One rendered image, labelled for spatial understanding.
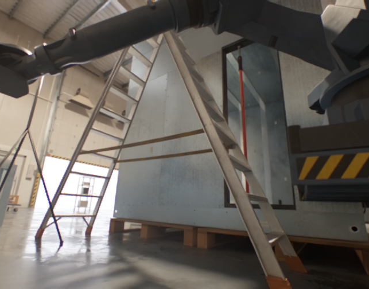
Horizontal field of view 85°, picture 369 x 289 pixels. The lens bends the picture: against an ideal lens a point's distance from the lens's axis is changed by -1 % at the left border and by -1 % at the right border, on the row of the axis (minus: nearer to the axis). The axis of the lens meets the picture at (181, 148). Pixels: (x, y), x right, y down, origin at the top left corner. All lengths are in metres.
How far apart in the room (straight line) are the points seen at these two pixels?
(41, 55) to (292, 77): 1.84
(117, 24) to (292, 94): 1.53
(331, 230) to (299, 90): 1.11
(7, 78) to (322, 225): 1.93
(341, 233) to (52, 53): 1.92
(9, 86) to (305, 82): 1.97
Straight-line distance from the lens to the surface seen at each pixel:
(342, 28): 0.95
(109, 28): 0.97
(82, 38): 0.98
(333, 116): 0.85
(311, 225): 1.80
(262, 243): 1.04
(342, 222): 1.79
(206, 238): 1.95
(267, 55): 4.44
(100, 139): 12.64
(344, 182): 0.52
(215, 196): 2.00
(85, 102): 11.75
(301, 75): 2.11
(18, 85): 1.03
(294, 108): 1.98
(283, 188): 5.36
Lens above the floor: 0.34
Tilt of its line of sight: 16 degrees up
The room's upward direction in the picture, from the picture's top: 2 degrees clockwise
